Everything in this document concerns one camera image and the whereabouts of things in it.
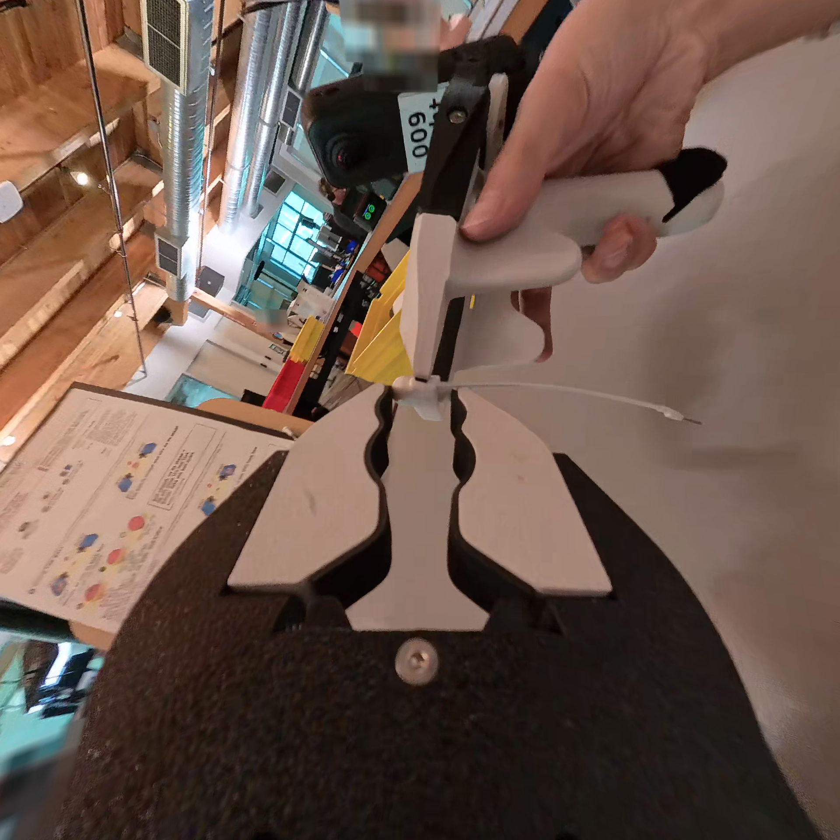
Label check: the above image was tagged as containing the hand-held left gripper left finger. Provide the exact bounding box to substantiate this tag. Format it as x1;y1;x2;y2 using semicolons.
227;388;392;598

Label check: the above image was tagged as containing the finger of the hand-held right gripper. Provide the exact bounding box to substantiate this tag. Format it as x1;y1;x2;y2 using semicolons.
447;283;555;388
397;213;463;382

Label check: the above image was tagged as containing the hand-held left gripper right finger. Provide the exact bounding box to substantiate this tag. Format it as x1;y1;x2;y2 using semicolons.
451;388;614;602

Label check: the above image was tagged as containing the yellow plastic bin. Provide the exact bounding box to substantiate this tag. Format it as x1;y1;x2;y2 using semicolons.
289;315;329;366
346;250;418;384

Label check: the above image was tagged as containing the white wire with red tip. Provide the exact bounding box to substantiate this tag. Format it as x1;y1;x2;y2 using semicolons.
392;374;703;426

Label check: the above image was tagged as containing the person's right hand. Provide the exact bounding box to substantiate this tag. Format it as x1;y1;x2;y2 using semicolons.
460;0;840;362

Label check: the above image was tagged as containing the red plastic bin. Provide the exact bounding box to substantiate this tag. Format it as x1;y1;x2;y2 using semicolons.
263;357;311;414

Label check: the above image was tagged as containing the instruction sheet board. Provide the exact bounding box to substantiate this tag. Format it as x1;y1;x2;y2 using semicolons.
0;384;296;651

